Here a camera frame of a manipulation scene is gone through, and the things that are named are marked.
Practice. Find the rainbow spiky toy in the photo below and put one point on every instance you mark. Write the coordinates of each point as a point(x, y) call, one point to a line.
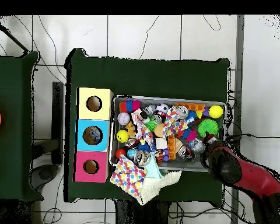
point(130, 106)

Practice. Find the black flat panel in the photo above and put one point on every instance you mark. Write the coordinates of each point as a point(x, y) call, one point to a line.
point(58, 121)

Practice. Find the shallow clear bin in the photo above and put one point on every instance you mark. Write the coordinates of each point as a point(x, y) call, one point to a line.
point(130, 163)

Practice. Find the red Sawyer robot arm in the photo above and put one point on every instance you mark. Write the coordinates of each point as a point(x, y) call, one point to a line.
point(252, 177)

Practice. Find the crushed silver can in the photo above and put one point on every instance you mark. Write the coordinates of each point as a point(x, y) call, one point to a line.
point(182, 112)

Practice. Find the mint green cloth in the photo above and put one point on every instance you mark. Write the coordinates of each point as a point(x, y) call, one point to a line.
point(153, 169)

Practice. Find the large green spiky ball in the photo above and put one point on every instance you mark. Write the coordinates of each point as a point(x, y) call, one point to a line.
point(209, 126)

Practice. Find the yellow smiley ball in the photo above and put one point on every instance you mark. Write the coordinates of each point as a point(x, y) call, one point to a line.
point(122, 136)

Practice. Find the crushed red black can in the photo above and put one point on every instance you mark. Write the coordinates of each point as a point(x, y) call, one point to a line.
point(185, 154)

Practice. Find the white baseball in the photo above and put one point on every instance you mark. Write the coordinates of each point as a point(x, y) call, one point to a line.
point(123, 118)

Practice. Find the grey floor stand base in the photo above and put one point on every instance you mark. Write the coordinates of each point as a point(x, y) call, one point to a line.
point(44, 173)

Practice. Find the large polka dot cloth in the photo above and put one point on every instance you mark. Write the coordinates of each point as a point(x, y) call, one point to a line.
point(128, 177)

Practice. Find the wooden box with three holes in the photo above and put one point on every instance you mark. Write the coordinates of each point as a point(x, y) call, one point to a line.
point(84, 140)

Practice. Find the green covered side table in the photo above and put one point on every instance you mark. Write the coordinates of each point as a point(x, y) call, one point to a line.
point(14, 140)

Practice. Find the black and white soccer ball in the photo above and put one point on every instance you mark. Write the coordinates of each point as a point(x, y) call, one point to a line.
point(162, 109)

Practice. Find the small polka dot cloth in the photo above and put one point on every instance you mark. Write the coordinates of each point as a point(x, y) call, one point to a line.
point(170, 122)

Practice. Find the cream muslin cloth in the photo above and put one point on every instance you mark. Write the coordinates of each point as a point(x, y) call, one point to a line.
point(154, 189)

